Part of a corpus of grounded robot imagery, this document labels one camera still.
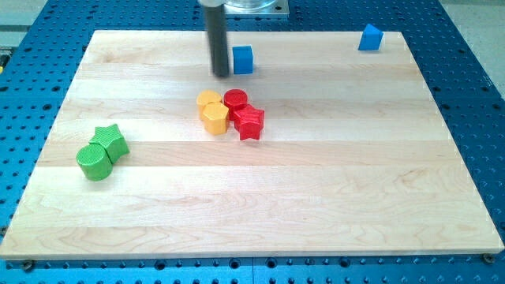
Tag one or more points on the blue cube block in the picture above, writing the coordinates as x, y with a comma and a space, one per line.
242, 59

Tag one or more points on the blue triangle block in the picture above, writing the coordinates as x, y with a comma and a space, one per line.
371, 38

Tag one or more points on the red star block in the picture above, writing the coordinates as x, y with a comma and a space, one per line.
249, 122

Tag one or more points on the yellow hexagon block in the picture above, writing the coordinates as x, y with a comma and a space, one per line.
216, 118

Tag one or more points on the red cylinder block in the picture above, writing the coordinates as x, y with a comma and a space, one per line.
235, 99

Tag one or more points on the light wooden board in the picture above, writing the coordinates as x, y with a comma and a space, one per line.
355, 158

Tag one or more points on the yellow round block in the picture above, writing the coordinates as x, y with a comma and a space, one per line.
204, 98

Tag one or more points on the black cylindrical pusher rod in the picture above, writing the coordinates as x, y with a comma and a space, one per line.
215, 22

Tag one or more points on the green star block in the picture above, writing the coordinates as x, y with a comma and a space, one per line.
112, 141

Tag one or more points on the green cylinder block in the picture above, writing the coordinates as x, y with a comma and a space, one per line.
94, 162

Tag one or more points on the blue perforated metal plate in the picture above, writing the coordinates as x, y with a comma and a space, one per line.
42, 68

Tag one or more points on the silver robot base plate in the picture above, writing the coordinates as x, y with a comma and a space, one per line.
257, 9

